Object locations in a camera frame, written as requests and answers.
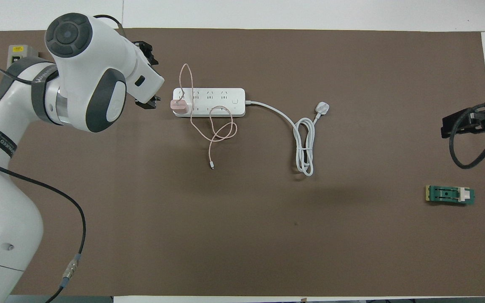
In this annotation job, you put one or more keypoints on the pink charger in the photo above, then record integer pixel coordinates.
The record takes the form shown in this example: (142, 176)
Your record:
(179, 107)

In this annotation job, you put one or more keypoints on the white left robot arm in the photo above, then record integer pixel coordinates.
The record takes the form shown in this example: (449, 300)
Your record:
(99, 63)

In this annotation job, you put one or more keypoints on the white power strip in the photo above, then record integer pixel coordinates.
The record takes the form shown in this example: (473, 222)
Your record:
(221, 99)

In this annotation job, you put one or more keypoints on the brown table mat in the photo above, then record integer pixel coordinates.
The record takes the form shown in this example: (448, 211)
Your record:
(267, 235)

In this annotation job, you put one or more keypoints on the green knife switch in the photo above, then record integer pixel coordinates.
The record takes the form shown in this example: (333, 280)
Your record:
(446, 195)

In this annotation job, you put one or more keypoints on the grey on-off switch box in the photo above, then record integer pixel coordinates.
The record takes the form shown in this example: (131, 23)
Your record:
(17, 52)

